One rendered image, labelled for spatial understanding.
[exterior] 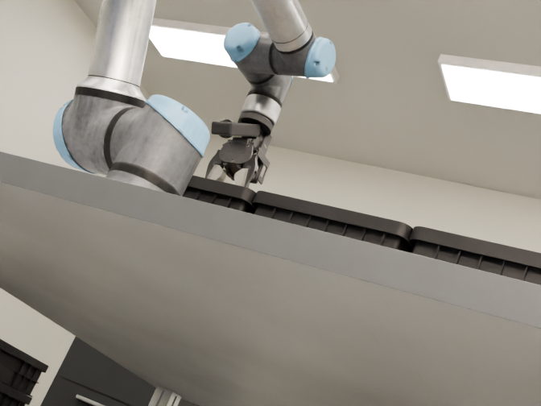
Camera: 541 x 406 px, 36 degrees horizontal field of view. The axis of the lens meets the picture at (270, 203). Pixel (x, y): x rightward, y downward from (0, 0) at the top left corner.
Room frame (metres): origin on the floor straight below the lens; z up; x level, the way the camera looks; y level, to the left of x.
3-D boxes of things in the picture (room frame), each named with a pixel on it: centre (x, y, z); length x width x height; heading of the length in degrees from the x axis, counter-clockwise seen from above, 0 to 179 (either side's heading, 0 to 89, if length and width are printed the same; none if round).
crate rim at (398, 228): (1.50, -0.19, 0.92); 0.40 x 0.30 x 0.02; 149
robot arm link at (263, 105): (1.57, 0.10, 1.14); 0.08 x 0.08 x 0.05
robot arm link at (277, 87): (1.57, 0.10, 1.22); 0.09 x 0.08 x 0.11; 144
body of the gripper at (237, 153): (1.57, 0.09, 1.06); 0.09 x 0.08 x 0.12; 150
